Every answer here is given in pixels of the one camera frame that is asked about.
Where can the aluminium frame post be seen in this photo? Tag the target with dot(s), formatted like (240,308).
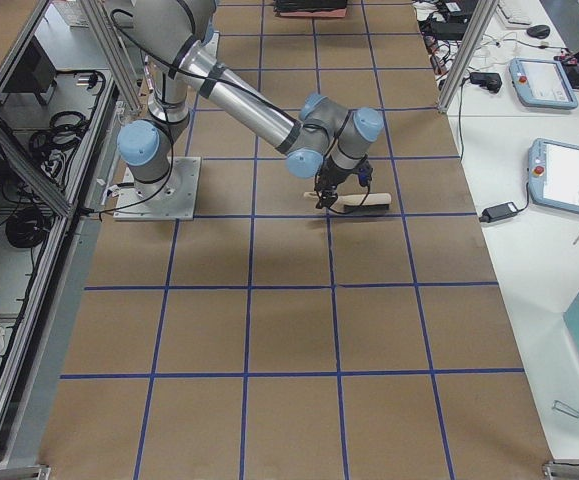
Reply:
(476,28)

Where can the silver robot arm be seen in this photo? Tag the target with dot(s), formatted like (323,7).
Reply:
(327,142)

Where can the black power brick with cable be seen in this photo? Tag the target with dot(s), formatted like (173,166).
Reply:
(499,212)

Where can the upper blue teach pendant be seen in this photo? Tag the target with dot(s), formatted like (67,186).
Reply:
(542,84)

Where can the black computer mouse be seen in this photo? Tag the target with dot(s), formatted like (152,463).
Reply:
(538,31)

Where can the lower blue teach pendant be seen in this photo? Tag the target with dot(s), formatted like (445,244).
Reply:
(553,174)

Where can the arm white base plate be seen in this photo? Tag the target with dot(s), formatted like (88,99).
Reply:
(163,201)

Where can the black lined trash bin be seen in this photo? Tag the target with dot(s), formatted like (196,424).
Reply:
(311,8)

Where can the beige hand brush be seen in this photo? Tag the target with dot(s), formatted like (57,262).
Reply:
(356,203)

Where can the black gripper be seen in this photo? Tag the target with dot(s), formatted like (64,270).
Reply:
(333,177)

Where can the blue teach pendant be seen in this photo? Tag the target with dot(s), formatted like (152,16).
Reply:
(542,84)
(553,174)

